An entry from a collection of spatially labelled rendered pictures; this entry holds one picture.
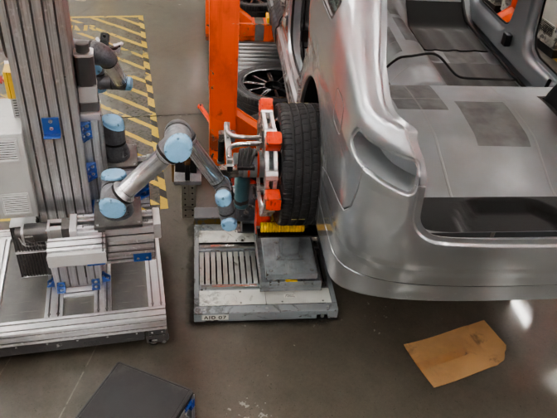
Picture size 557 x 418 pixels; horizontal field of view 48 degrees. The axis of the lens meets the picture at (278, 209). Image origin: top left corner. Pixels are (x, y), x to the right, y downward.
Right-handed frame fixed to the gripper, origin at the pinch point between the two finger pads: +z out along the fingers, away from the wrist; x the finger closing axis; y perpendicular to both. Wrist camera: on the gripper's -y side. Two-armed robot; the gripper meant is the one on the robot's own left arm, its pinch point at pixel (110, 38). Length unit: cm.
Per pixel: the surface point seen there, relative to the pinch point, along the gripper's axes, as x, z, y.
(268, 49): 98, 227, 85
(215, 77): 63, -15, 3
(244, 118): 84, -6, 30
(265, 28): 90, 183, 48
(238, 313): 100, -96, 103
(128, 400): 55, -176, 83
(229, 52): 68, -14, -13
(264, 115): 93, -54, -1
